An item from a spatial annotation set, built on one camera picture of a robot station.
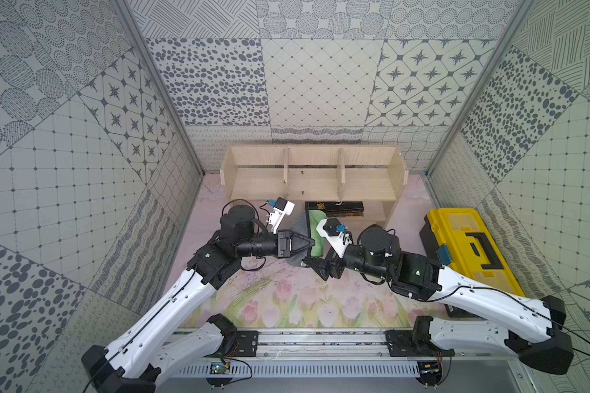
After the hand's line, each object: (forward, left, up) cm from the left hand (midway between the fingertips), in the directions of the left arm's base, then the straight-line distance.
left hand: (314, 239), depth 59 cm
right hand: (+2, 0, -5) cm, 6 cm away
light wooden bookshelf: (+34, -21, -10) cm, 41 cm away
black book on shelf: (+25, -8, -20) cm, 33 cm away
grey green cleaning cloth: (+3, +2, +2) cm, 4 cm away
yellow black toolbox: (+6, -51, -18) cm, 54 cm away
